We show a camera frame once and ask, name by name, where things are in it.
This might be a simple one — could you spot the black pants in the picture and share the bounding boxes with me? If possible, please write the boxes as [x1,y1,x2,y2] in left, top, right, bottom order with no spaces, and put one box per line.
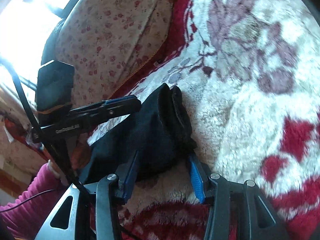
[79,83,196,184]

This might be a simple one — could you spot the magenta sleeve forearm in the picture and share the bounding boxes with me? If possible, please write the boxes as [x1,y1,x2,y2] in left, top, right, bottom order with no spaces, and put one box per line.
[1,161,67,239]

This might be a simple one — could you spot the floral pink quilt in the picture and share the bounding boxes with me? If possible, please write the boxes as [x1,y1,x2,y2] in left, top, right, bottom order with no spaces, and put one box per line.
[55,0,174,108]

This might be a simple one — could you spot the window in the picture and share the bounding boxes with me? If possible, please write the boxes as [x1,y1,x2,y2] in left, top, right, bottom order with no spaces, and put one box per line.
[1,0,70,82]

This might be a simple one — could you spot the red white plush blanket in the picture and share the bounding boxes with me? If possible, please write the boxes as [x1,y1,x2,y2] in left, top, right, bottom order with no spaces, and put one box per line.
[94,0,319,239]

